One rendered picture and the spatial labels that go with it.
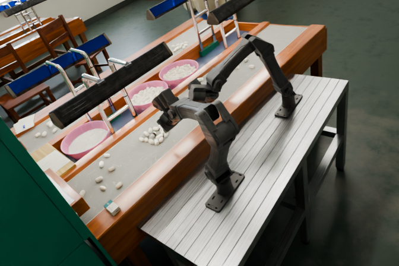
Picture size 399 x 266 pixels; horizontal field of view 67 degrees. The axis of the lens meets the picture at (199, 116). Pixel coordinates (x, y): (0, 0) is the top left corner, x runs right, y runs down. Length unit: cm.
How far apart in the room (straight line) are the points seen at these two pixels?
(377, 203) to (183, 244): 126
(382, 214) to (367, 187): 18
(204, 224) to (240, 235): 14
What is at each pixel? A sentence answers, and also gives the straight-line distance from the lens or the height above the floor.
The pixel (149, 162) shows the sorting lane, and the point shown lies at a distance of 139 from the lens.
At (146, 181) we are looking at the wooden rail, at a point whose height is 77.
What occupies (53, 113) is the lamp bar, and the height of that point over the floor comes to 110.
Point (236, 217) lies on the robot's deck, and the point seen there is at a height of 67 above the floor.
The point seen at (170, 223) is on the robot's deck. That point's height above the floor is 67.
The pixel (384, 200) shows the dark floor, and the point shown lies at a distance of 209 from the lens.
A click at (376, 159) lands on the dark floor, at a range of 230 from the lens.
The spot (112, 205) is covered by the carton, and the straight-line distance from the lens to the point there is 124.
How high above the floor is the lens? 163
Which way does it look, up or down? 35 degrees down
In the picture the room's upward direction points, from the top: 17 degrees counter-clockwise
